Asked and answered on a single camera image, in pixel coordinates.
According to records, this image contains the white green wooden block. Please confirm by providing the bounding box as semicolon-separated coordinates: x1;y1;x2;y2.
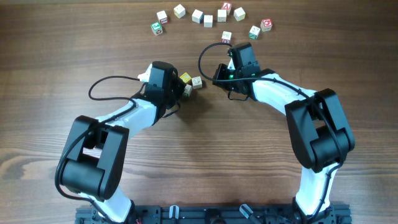
183;84;193;98

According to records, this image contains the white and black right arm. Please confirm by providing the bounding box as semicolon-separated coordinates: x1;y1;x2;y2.
212;42;355;223

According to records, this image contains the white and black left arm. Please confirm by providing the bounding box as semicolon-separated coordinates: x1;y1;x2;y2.
55;61;186;223

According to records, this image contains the red bottomed wooden block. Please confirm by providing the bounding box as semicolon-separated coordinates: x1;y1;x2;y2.
221;31;232;44

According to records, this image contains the green sided wooden block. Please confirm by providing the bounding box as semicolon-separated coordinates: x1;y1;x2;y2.
249;26;261;40

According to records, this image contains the red letter O block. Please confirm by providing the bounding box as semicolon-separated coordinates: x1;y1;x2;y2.
261;18;273;32

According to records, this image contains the plain wooden block right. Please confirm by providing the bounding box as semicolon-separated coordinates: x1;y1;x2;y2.
234;7;246;21

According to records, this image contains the plain picture wooden block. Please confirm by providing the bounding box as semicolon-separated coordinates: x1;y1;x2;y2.
203;15;213;28

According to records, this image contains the plain wooden block centre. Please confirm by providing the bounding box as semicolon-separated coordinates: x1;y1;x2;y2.
217;9;227;22

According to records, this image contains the green letter wooden block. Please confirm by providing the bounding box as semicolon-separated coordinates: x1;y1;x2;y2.
150;22;163;35

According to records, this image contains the blue sided wooden block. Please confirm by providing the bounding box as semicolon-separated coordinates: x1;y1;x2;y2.
192;9;204;24

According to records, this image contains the red letter A block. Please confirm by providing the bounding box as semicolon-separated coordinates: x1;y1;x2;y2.
221;1;232;15

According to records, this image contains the red sided wooden block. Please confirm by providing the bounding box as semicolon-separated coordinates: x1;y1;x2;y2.
157;11;168;24

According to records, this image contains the yellow edged wooden block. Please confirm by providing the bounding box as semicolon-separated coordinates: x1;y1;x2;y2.
174;4;186;19

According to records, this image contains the black right camera cable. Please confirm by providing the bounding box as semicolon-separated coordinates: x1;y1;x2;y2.
198;42;346;223

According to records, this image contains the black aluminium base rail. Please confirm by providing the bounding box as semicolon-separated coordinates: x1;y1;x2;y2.
75;204;353;224

